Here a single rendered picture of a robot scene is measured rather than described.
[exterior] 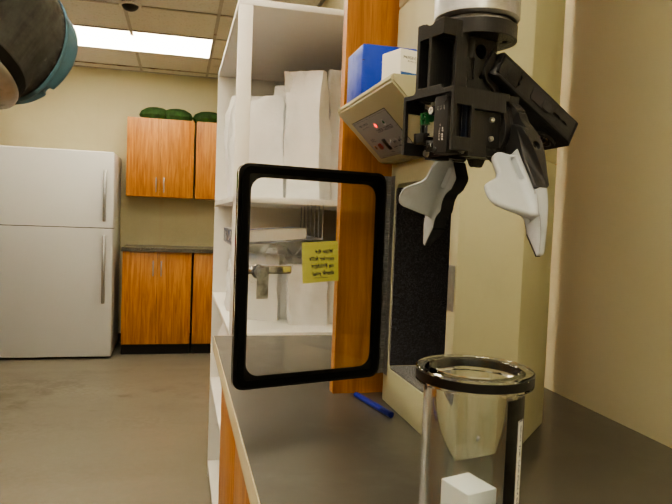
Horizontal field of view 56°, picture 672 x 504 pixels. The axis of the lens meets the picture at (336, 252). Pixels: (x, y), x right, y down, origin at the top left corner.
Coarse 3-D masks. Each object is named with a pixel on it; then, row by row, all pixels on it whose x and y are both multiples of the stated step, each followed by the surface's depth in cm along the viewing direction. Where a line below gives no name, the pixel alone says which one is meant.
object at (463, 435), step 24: (432, 360) 61; (456, 360) 62; (480, 360) 62; (504, 360) 62; (480, 384) 53; (504, 384) 53; (432, 408) 57; (456, 408) 55; (480, 408) 54; (504, 408) 54; (432, 432) 57; (456, 432) 55; (480, 432) 54; (504, 432) 55; (432, 456) 57; (456, 456) 55; (480, 456) 54; (504, 456) 55; (432, 480) 57; (456, 480) 55; (480, 480) 54
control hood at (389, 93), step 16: (384, 80) 93; (400, 80) 90; (368, 96) 102; (384, 96) 96; (400, 96) 92; (352, 112) 113; (368, 112) 107; (400, 112) 96; (352, 128) 120; (416, 128) 96; (368, 144) 120; (384, 160) 120; (400, 160) 115
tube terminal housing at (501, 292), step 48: (432, 0) 106; (528, 0) 94; (528, 48) 95; (480, 192) 94; (480, 240) 95; (528, 240) 99; (480, 288) 95; (528, 288) 101; (480, 336) 96; (528, 336) 102; (384, 384) 125; (528, 432) 106
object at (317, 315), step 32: (256, 192) 110; (288, 192) 113; (320, 192) 116; (352, 192) 119; (256, 224) 110; (288, 224) 113; (320, 224) 116; (352, 224) 120; (256, 256) 110; (288, 256) 113; (320, 256) 117; (352, 256) 120; (256, 288) 111; (288, 288) 114; (320, 288) 117; (352, 288) 120; (256, 320) 111; (288, 320) 114; (320, 320) 118; (352, 320) 121; (256, 352) 112; (288, 352) 115; (320, 352) 118; (352, 352) 121
